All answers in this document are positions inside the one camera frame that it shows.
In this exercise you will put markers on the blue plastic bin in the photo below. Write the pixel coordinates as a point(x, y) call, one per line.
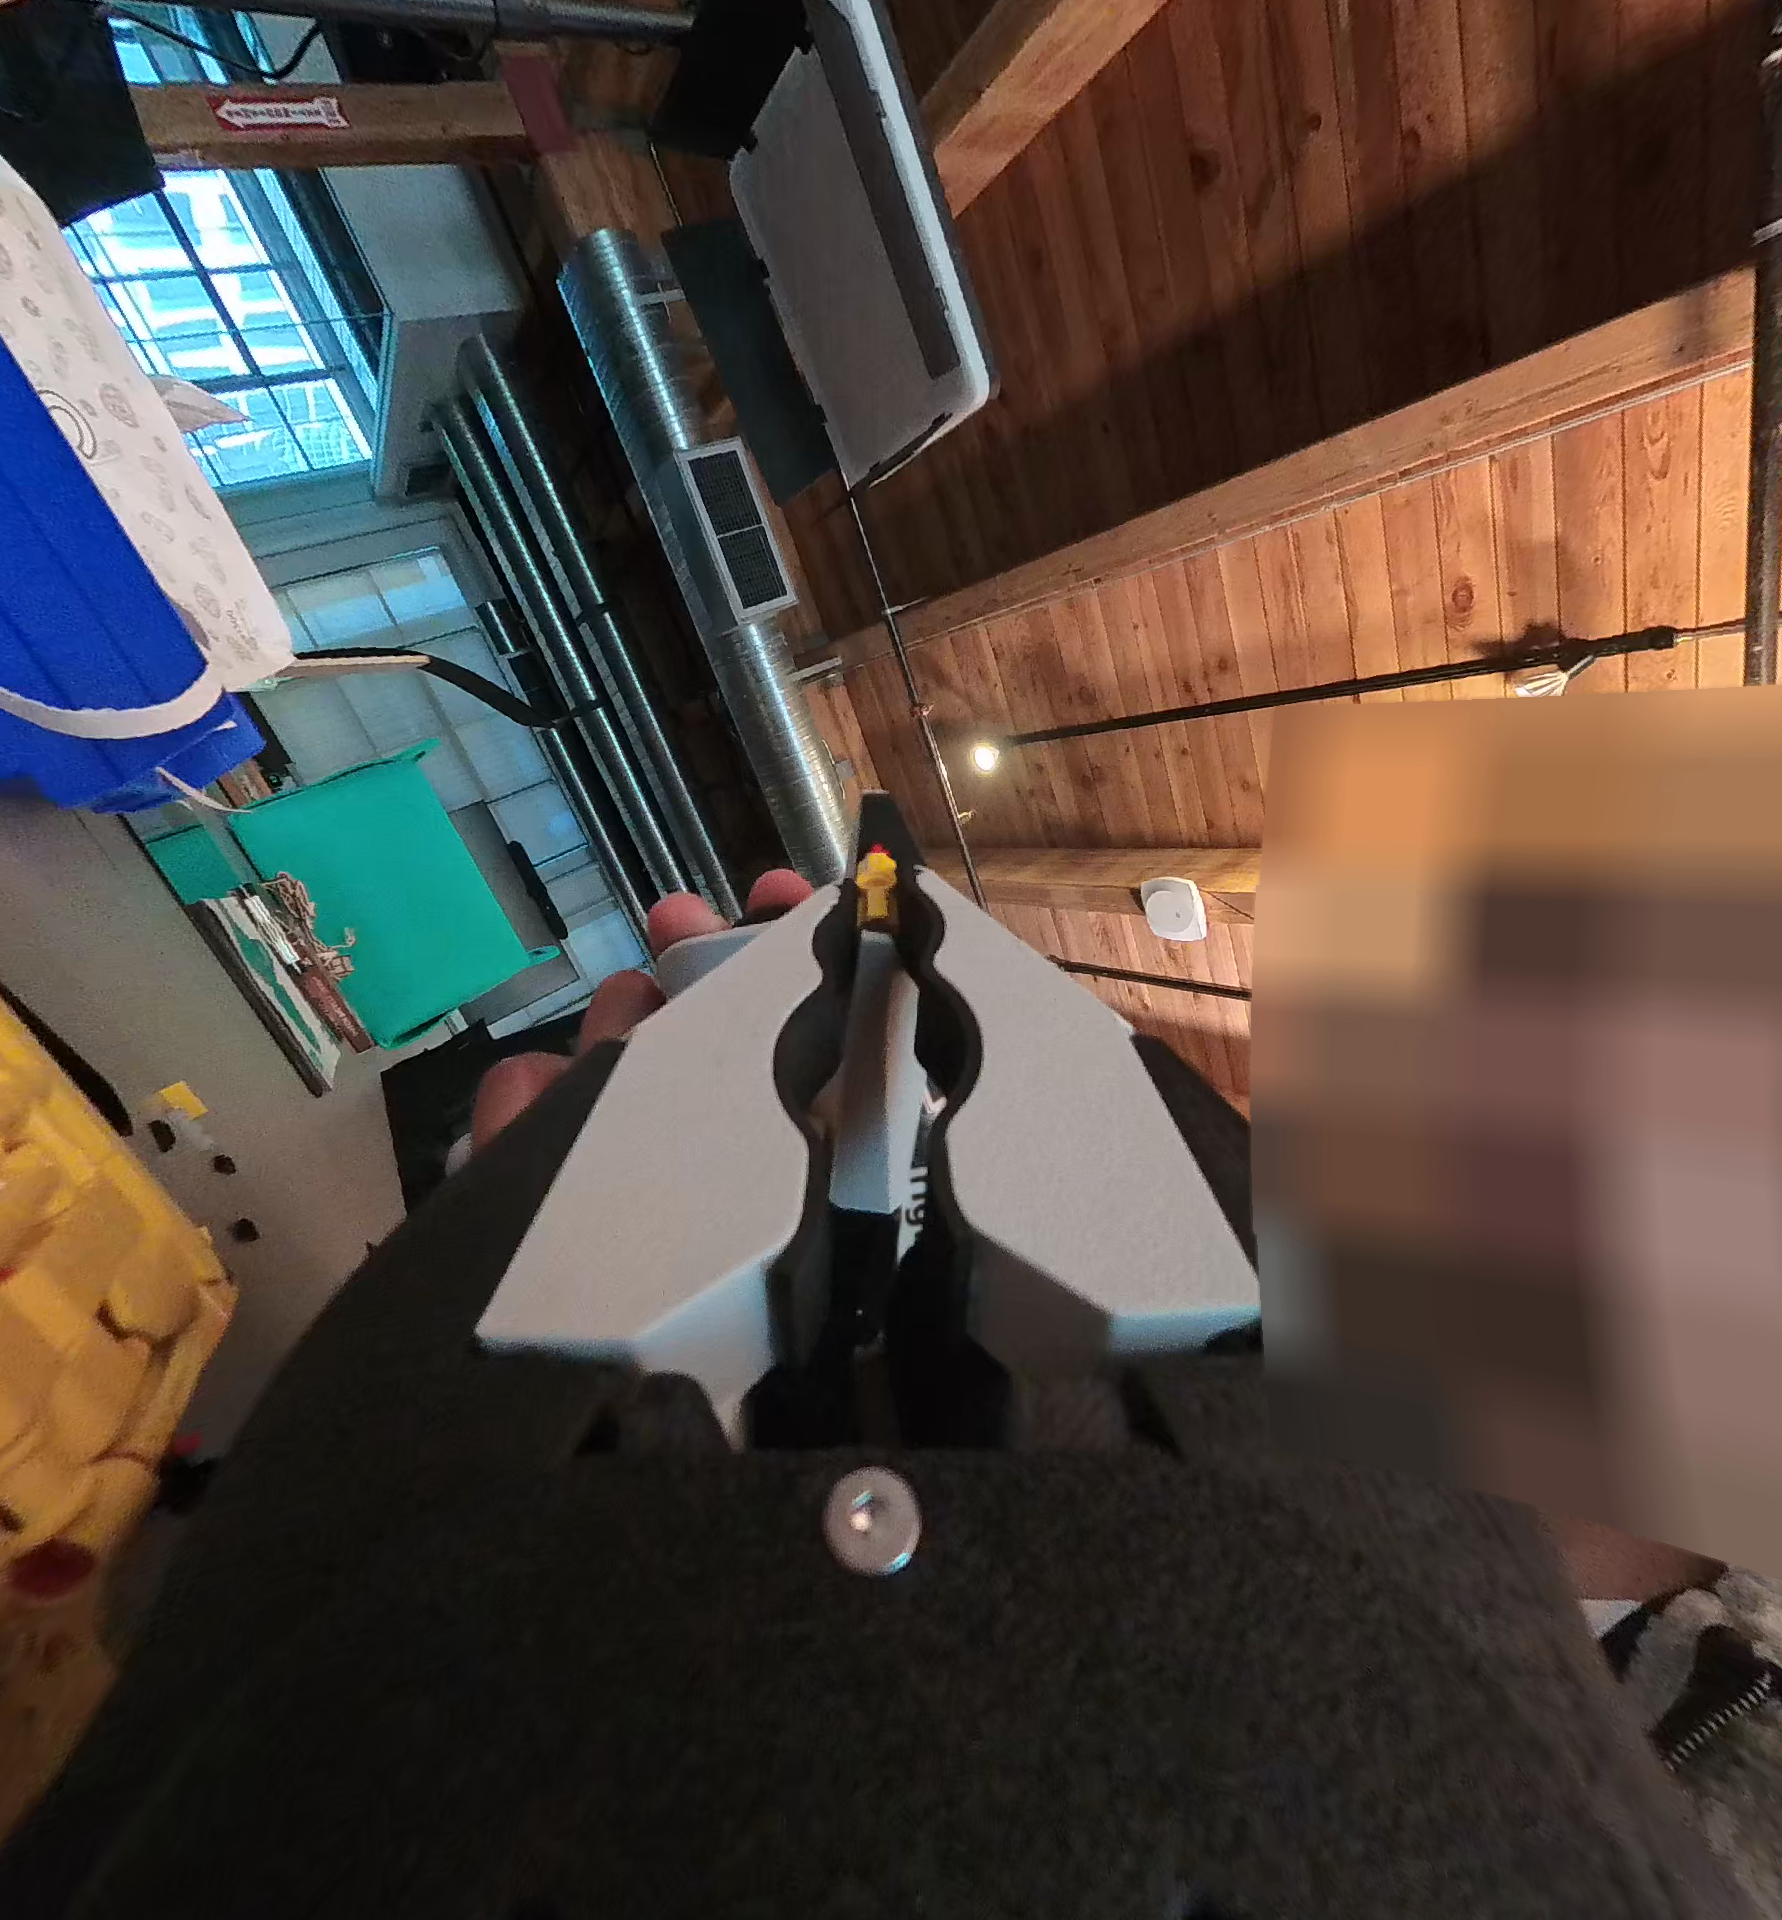
point(21, 570)

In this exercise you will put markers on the white vent grille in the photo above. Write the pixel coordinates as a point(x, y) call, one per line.
point(741, 526)

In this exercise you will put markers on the yellow pin connector brick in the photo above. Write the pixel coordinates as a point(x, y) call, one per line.
point(876, 899)

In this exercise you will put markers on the yellow toy brick car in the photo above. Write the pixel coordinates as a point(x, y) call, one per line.
point(21, 1275)

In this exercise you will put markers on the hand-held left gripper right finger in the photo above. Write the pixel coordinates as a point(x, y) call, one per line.
point(1100, 1200)

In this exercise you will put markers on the white paper strip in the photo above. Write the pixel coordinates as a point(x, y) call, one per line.
point(80, 718)

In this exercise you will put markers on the white ceiling heater panel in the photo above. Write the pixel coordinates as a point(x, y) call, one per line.
point(860, 270)

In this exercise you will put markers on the person's right hand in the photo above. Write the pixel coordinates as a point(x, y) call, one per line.
point(620, 1004)

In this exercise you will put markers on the large printed paper sheet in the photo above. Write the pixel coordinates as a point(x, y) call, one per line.
point(80, 374)

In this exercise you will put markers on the teal plastic board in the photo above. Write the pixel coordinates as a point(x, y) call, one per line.
point(381, 885)

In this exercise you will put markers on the grey desk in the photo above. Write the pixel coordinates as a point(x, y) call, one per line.
point(306, 1200)

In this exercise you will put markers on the white ceiling speaker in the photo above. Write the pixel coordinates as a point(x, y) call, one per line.
point(1172, 909)

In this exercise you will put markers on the red white label sign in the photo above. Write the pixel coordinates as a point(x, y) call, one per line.
point(275, 112)

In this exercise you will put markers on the brown wooden model kit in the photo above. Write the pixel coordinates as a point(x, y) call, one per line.
point(315, 953)

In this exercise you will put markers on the pile of small mixed bricks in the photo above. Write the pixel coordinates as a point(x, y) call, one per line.
point(179, 1108)

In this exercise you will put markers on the silver ventilation duct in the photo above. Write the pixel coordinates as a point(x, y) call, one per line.
point(636, 345)

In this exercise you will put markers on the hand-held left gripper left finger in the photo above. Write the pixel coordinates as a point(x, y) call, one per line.
point(651, 1200)

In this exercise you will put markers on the black monitor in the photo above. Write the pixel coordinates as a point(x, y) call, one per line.
point(425, 1109)

